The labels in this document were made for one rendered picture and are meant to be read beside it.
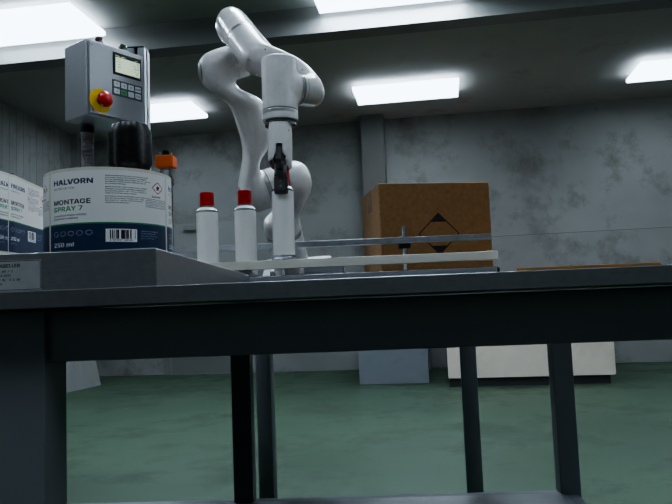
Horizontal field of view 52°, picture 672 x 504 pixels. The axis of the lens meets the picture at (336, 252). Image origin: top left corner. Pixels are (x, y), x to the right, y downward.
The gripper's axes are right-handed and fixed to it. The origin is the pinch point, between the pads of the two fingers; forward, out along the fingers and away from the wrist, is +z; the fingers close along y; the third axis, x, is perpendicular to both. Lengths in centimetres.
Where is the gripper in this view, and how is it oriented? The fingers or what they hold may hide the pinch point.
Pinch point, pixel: (282, 188)
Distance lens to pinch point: 164.9
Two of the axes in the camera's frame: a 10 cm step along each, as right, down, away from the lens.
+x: 10.0, -0.4, -0.4
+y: -0.4, -0.8, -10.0
